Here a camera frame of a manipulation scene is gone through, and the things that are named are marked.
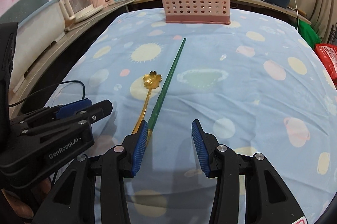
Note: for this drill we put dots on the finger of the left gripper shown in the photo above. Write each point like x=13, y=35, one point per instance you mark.
x=72, y=108

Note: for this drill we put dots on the green plastic bag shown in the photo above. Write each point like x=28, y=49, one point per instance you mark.
x=308, y=33

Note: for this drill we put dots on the person's left hand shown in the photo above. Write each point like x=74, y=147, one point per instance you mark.
x=38, y=193

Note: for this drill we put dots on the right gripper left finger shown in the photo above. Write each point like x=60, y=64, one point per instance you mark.
x=72, y=198

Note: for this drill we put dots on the red plastic bag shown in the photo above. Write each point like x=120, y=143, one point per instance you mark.
x=327, y=55

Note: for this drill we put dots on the white glass electric kettle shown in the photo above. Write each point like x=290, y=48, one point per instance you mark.
x=76, y=11

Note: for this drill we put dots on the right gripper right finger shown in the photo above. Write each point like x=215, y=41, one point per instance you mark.
x=268, y=199

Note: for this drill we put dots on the gold flower spoon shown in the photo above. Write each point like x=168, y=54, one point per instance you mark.
x=151, y=82

